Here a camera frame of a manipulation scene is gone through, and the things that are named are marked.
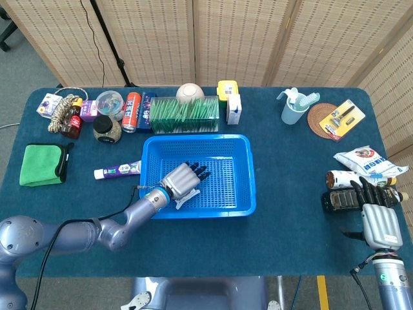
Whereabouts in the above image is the bamboo folding screen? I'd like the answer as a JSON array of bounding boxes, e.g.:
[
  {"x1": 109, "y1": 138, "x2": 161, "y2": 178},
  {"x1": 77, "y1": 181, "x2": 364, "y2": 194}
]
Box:
[{"x1": 0, "y1": 0, "x2": 413, "y2": 154}]

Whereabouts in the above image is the thin black hanging cable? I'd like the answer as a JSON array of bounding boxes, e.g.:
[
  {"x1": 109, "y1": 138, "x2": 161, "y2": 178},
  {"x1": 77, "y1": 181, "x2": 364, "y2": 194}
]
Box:
[{"x1": 79, "y1": 0, "x2": 106, "y2": 88}]

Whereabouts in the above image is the blue plastic perforated basket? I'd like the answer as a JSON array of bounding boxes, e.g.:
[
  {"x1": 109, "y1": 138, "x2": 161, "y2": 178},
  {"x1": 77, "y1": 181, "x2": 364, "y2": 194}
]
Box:
[{"x1": 139, "y1": 134, "x2": 257, "y2": 220}]

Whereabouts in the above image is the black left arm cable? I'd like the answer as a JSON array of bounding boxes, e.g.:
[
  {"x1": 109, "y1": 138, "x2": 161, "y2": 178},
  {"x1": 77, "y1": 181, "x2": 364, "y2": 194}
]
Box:
[{"x1": 29, "y1": 183, "x2": 164, "y2": 310}]

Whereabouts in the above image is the silver robot torso base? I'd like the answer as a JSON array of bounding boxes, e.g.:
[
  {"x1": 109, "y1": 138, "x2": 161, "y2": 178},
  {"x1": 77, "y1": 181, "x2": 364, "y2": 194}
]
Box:
[{"x1": 121, "y1": 276, "x2": 281, "y2": 310}]

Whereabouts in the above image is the white milk carton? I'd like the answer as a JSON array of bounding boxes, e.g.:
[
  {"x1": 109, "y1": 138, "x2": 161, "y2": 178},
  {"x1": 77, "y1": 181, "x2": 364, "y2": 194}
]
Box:
[{"x1": 226, "y1": 94, "x2": 243, "y2": 125}]

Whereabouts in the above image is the white purple packet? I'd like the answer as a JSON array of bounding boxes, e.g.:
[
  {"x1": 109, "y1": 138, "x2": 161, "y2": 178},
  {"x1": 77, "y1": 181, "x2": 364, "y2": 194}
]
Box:
[{"x1": 35, "y1": 92, "x2": 64, "y2": 118}]

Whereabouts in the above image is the purple toothpaste tube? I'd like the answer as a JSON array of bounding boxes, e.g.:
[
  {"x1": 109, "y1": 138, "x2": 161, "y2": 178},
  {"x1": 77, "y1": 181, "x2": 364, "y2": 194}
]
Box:
[{"x1": 94, "y1": 160, "x2": 142, "y2": 180}]

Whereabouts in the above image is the round rattan coaster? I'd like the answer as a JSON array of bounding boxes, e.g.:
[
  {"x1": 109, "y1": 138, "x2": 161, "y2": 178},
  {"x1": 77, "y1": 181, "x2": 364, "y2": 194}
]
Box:
[{"x1": 307, "y1": 102, "x2": 338, "y2": 140}]

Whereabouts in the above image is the clear box of green packets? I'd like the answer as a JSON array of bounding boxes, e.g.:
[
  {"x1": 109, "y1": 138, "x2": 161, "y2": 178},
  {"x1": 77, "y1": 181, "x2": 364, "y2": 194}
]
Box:
[{"x1": 149, "y1": 95, "x2": 220, "y2": 134}]

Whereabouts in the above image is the green white brush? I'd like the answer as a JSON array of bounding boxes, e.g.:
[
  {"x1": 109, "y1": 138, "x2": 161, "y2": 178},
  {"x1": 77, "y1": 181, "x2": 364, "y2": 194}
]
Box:
[{"x1": 295, "y1": 92, "x2": 321, "y2": 108}]

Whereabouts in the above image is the light blue handled cup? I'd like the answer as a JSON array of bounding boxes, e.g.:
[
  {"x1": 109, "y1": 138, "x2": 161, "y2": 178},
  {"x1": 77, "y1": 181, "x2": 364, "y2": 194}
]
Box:
[{"x1": 276, "y1": 87, "x2": 310, "y2": 125}]

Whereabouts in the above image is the orange drink can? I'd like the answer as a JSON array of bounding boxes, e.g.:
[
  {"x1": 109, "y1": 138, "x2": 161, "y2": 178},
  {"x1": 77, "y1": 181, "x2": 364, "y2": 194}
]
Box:
[{"x1": 121, "y1": 92, "x2": 142, "y2": 134}]

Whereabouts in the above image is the beige round bowl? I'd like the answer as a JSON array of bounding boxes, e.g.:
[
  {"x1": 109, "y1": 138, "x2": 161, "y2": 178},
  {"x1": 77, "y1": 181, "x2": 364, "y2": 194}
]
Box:
[{"x1": 176, "y1": 83, "x2": 205, "y2": 105}]

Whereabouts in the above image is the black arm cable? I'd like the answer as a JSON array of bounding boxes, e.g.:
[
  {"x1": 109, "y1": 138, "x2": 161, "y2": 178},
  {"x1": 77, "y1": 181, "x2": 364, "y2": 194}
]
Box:
[
  {"x1": 350, "y1": 254, "x2": 378, "y2": 310},
  {"x1": 29, "y1": 183, "x2": 164, "y2": 310}
]

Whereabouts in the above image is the yellow razor blister pack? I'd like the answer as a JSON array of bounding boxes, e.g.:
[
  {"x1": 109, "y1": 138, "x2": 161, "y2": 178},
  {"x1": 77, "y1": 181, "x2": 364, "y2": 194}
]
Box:
[{"x1": 318, "y1": 99, "x2": 366, "y2": 142}]

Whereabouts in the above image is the white cord loop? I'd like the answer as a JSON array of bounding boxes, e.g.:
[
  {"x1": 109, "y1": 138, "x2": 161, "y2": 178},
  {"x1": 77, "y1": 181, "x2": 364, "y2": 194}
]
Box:
[{"x1": 54, "y1": 86, "x2": 89, "y2": 101}]

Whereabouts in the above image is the coiled speckled rope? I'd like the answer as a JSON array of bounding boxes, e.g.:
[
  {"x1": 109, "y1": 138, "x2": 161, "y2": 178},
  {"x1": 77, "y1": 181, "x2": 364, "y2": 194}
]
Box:
[{"x1": 47, "y1": 94, "x2": 80, "y2": 133}]

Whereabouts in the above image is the black chair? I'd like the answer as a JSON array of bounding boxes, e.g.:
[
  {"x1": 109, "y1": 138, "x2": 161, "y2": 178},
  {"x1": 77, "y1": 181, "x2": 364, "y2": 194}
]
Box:
[{"x1": 0, "y1": 8, "x2": 19, "y2": 52}]

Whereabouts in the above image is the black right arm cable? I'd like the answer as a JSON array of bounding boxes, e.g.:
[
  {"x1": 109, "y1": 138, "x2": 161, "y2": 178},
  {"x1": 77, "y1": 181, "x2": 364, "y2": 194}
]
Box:
[{"x1": 350, "y1": 254, "x2": 378, "y2": 310}]

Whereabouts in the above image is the small purple box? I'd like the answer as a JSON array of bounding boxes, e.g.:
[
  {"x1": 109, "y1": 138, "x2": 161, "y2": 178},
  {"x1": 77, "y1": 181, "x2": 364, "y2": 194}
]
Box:
[{"x1": 79, "y1": 99, "x2": 98, "y2": 123}]

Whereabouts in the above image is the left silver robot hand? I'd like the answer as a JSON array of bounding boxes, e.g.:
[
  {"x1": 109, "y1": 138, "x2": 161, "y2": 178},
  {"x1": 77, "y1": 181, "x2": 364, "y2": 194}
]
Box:
[{"x1": 159, "y1": 162, "x2": 211, "y2": 198}]

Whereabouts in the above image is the white snack bag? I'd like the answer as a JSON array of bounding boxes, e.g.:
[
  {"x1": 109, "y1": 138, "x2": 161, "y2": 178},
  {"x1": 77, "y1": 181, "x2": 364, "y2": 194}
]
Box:
[{"x1": 333, "y1": 147, "x2": 409, "y2": 178}]

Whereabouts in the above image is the green cloth with black trim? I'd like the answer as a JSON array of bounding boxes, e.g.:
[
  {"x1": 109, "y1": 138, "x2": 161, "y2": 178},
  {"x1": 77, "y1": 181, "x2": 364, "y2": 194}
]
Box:
[{"x1": 19, "y1": 142, "x2": 75, "y2": 187}]

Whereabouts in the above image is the glass jar with black lid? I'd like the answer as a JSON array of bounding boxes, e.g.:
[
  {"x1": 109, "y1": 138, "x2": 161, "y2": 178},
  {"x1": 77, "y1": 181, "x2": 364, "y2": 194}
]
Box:
[{"x1": 93, "y1": 115, "x2": 123, "y2": 145}]

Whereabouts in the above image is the dark blue carton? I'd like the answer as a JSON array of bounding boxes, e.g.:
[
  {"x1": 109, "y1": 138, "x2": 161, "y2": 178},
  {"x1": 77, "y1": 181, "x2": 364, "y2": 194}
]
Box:
[{"x1": 136, "y1": 92, "x2": 158, "y2": 134}]

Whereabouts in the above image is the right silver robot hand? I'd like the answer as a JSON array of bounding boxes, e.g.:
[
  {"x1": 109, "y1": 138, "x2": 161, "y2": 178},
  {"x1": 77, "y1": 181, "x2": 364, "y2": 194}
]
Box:
[{"x1": 339, "y1": 176, "x2": 404, "y2": 250}]

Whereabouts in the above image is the yellow lidded box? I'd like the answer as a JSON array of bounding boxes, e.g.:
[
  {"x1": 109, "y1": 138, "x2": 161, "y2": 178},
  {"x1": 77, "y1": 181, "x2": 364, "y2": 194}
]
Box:
[{"x1": 217, "y1": 80, "x2": 239, "y2": 109}]

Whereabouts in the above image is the clear round clip container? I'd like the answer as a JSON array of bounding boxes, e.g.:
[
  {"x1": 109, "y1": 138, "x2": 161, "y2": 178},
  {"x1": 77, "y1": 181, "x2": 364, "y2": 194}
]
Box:
[{"x1": 96, "y1": 90, "x2": 126, "y2": 121}]

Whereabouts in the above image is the black tripod stand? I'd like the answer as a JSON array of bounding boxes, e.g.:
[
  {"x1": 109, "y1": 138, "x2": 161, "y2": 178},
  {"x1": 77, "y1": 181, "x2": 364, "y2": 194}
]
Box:
[{"x1": 89, "y1": 0, "x2": 139, "y2": 88}]

